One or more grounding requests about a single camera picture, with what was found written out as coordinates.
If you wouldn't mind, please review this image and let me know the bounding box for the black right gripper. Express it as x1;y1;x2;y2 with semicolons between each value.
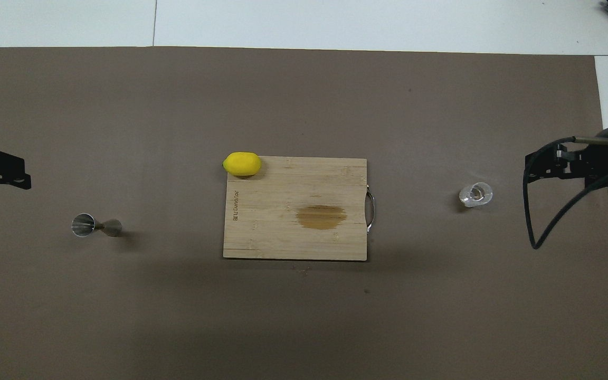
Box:
526;122;608;188

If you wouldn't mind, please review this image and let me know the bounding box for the steel double jigger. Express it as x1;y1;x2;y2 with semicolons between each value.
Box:
71;213;123;238

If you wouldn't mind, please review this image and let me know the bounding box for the small clear glass cup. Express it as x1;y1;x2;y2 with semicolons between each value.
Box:
459;182;493;208

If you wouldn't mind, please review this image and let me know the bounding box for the brown table mat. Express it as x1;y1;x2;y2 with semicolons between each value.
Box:
0;46;608;380

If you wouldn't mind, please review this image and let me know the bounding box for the yellow lemon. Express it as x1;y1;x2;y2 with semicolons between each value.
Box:
223;151;262;177

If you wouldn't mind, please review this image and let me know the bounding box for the wooden cutting board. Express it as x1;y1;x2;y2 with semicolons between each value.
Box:
223;156;376;261

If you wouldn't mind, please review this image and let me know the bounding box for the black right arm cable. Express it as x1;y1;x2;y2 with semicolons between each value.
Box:
522;136;608;250

